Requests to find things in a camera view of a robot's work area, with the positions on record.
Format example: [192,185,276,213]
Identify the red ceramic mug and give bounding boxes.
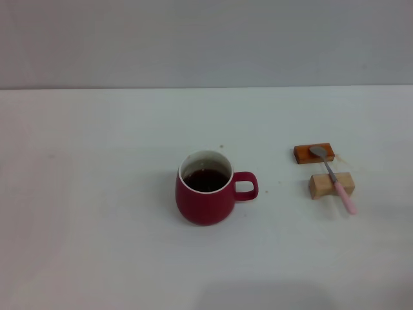
[175,149,259,227]

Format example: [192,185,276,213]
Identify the pink handled metal spoon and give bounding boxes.
[308,145,358,216]

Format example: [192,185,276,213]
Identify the dark coffee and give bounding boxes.
[182,168,230,193]

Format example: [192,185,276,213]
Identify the dark brown wooden block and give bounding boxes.
[293,142,335,165]

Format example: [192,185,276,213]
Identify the light wooden arch block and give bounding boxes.
[308,171,356,200]

